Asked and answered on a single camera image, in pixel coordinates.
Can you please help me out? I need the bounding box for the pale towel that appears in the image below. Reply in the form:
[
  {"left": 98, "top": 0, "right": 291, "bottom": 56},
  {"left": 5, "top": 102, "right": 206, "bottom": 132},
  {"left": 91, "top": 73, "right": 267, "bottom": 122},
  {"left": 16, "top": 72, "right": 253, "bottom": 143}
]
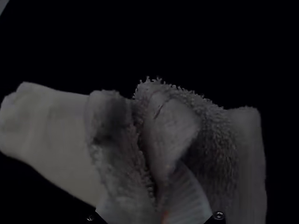
[{"left": 0, "top": 75, "right": 267, "bottom": 224}]

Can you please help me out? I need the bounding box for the black mat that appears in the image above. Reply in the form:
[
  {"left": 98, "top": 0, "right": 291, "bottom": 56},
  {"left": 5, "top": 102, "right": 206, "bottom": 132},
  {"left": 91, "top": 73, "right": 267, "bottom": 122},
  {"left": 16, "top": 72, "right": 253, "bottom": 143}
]
[{"left": 0, "top": 0, "right": 299, "bottom": 224}]

